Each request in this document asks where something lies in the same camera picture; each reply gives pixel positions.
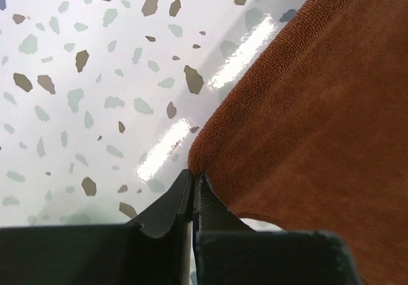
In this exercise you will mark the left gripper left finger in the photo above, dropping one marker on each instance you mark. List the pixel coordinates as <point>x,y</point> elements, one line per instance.
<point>152,248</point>

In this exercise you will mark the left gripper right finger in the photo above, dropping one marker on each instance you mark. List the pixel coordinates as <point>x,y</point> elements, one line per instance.
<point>227,251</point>

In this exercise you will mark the brown towel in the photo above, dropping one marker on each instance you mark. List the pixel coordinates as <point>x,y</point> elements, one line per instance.
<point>314,135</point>

